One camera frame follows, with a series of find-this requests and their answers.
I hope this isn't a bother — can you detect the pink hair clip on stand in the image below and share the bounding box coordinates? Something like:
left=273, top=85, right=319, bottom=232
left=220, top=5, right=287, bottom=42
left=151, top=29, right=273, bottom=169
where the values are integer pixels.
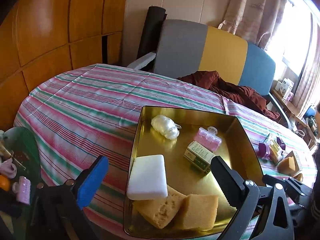
left=12, top=176, right=31, bottom=205

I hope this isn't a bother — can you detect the grey yellow blue armchair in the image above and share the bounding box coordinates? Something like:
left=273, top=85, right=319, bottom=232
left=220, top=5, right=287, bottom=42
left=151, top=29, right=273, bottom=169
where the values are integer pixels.
left=128, top=20, right=291, bottom=128

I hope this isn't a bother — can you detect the white ointment box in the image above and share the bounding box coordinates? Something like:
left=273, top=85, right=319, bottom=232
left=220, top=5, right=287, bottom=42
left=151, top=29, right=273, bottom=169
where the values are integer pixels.
left=277, top=151, right=302, bottom=177

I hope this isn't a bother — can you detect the green medicine box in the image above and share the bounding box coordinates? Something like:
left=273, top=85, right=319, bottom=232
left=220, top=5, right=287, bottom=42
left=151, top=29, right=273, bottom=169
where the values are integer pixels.
left=184, top=141, right=215, bottom=174

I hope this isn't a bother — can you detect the purple plastic cup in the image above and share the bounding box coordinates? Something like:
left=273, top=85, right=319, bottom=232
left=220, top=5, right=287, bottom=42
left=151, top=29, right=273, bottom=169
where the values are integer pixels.
left=257, top=142, right=271, bottom=159

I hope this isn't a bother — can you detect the pink hair clip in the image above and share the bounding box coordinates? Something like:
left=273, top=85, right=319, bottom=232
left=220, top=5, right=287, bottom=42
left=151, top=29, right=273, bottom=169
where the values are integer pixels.
left=194, top=126, right=222, bottom=152
left=12, top=176, right=31, bottom=205

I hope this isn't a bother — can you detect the white sponge block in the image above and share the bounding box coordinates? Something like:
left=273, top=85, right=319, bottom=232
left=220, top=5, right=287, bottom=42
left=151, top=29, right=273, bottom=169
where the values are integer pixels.
left=126, top=154, right=168, bottom=200

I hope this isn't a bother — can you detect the white carton on desk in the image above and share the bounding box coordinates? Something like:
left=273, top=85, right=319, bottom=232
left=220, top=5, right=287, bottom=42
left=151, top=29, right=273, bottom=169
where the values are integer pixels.
left=279, top=78, right=294, bottom=100

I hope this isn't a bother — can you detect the striped bed sheet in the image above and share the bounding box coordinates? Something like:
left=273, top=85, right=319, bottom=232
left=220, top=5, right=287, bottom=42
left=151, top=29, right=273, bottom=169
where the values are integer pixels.
left=14, top=64, right=317, bottom=238

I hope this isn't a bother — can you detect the yellow sponge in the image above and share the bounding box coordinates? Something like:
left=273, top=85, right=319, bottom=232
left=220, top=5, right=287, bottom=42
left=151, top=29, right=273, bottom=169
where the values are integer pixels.
left=174, top=194, right=219, bottom=231
left=133, top=185, right=186, bottom=229

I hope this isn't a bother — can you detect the black rolled mat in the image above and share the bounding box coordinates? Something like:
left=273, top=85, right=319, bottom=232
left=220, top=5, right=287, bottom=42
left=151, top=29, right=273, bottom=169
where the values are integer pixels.
left=137, top=6, right=167, bottom=59

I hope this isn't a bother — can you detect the white plastic bag ball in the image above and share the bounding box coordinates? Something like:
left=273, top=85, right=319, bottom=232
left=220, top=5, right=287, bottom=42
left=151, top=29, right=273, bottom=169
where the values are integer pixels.
left=151, top=115, right=182, bottom=140

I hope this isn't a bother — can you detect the cracker snack packet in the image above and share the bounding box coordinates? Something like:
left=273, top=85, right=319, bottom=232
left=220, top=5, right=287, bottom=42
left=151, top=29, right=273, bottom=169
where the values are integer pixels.
left=265, top=138, right=283, bottom=165

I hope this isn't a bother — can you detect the purple lid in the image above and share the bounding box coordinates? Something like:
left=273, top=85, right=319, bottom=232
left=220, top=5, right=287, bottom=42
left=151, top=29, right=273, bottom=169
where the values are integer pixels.
left=276, top=137, right=286, bottom=151

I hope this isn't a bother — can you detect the wooden desk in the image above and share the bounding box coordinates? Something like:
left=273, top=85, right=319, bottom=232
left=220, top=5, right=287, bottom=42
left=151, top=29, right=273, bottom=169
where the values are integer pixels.
left=271, top=89, right=319, bottom=151

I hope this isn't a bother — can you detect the dark red jacket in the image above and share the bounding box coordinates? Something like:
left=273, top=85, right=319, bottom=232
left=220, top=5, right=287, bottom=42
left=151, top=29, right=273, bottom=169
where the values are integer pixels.
left=178, top=71, right=280, bottom=121

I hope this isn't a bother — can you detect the pink curtain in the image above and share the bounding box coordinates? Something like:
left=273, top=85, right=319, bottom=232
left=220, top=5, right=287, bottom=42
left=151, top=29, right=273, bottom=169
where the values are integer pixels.
left=219, top=0, right=287, bottom=49

